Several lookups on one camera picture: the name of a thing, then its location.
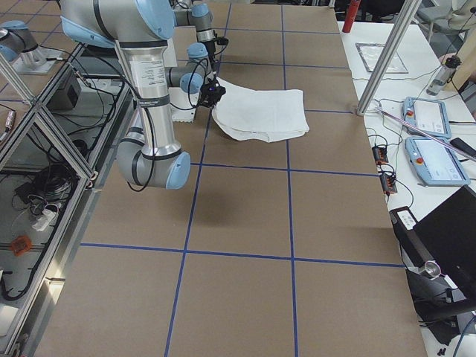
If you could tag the upper blue teach pendant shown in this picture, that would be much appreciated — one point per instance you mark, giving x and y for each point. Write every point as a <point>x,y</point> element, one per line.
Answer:
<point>430,116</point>

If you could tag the white printed t-shirt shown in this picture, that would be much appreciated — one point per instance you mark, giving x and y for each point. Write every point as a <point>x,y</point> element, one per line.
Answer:
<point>270,115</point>

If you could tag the lower blue teach pendant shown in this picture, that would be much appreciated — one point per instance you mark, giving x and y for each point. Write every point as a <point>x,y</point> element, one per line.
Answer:
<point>434,164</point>

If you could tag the red bottle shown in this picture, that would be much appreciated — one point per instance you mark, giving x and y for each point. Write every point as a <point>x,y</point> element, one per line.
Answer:
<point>351,14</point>

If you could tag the clear water bottle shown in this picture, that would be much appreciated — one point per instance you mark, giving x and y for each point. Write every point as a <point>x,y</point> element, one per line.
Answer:
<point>443,76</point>

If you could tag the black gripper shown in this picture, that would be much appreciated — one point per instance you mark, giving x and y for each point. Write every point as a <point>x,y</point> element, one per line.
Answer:
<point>207,94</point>

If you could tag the blue teach pendant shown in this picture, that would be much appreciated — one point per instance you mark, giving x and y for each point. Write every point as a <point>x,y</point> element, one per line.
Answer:
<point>434,164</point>
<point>430,116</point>

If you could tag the black framed clear sheet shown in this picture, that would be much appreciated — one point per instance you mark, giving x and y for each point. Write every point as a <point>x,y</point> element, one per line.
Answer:
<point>370,53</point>

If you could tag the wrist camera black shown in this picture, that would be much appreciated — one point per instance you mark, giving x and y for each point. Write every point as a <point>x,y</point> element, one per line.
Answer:
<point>222,41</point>

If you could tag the black laptop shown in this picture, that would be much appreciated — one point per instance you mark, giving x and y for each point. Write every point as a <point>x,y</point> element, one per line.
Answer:
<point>448,233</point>

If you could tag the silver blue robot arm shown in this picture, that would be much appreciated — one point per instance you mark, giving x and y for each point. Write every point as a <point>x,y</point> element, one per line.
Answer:
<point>139,31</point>
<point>199,16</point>

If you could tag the black smartphone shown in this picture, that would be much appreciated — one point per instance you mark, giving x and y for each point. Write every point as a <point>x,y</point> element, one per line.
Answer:
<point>463,146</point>

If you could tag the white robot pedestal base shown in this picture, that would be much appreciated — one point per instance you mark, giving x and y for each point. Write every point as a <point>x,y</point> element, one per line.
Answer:
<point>182,101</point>

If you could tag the aluminium frame post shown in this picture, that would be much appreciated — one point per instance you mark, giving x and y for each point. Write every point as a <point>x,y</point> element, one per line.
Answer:
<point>409,9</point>

